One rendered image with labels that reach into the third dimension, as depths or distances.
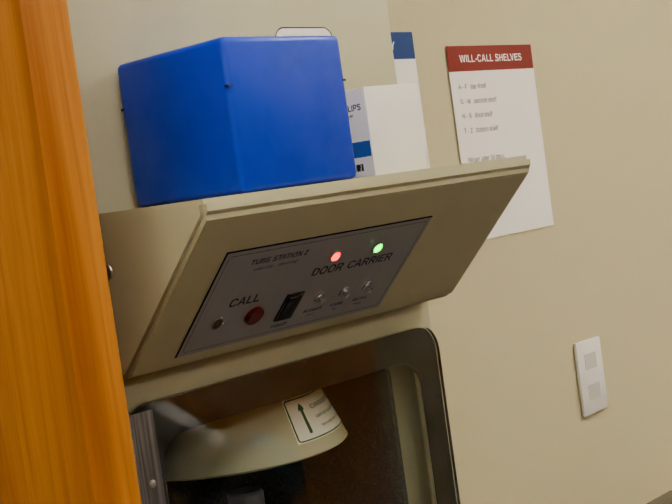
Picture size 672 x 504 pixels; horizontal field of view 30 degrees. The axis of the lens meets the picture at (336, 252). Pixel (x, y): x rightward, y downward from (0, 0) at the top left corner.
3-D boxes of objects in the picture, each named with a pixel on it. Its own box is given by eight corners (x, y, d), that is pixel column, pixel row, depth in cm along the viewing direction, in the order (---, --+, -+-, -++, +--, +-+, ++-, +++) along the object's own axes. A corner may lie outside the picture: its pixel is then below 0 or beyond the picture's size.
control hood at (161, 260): (99, 380, 76) (74, 217, 76) (429, 296, 100) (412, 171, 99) (225, 381, 68) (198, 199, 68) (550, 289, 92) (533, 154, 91)
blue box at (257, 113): (135, 209, 78) (114, 65, 78) (251, 193, 85) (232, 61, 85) (243, 193, 71) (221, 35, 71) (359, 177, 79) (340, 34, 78)
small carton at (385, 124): (327, 182, 88) (315, 97, 87) (379, 175, 91) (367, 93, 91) (375, 175, 84) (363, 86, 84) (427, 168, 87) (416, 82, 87)
